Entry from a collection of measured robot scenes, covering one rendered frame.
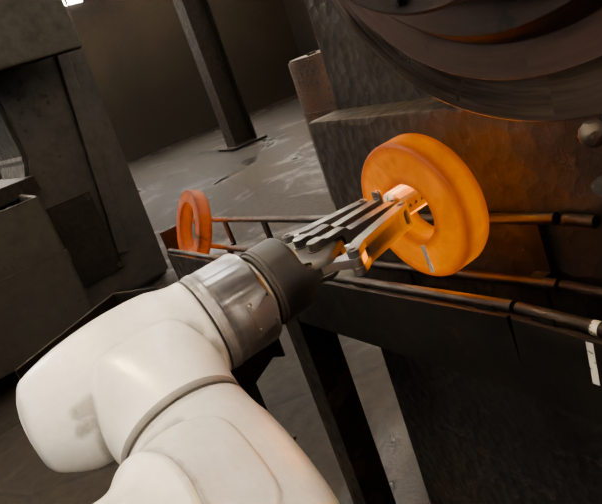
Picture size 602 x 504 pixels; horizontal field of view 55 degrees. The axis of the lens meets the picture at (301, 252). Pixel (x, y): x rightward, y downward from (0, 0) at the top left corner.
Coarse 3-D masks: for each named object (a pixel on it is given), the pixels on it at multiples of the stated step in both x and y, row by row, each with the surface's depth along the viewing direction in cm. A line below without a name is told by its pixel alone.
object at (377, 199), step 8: (376, 192) 59; (376, 200) 59; (360, 208) 59; (368, 208) 58; (344, 216) 58; (352, 216) 57; (360, 216) 58; (336, 224) 57; (344, 224) 57; (312, 232) 56; (320, 232) 56; (296, 240) 55; (304, 240) 55
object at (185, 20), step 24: (192, 0) 673; (192, 24) 677; (216, 24) 679; (192, 48) 689; (216, 48) 696; (216, 72) 700; (216, 96) 694; (240, 96) 709; (240, 120) 724; (240, 144) 719
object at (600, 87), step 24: (336, 0) 52; (360, 24) 51; (384, 48) 50; (408, 72) 49; (432, 72) 47; (576, 72) 37; (600, 72) 35; (432, 96) 48; (456, 96) 46; (480, 96) 44; (504, 96) 42; (528, 96) 40; (552, 96) 39; (576, 96) 37; (600, 96) 36; (528, 120) 41; (552, 120) 40
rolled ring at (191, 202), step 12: (192, 192) 137; (180, 204) 145; (192, 204) 136; (204, 204) 135; (180, 216) 146; (204, 216) 134; (180, 228) 146; (204, 228) 134; (180, 240) 146; (192, 240) 147; (204, 240) 134; (204, 252) 136
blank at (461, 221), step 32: (384, 160) 59; (416, 160) 55; (448, 160) 54; (384, 192) 62; (448, 192) 54; (480, 192) 54; (416, 224) 64; (448, 224) 56; (480, 224) 55; (416, 256) 63; (448, 256) 58
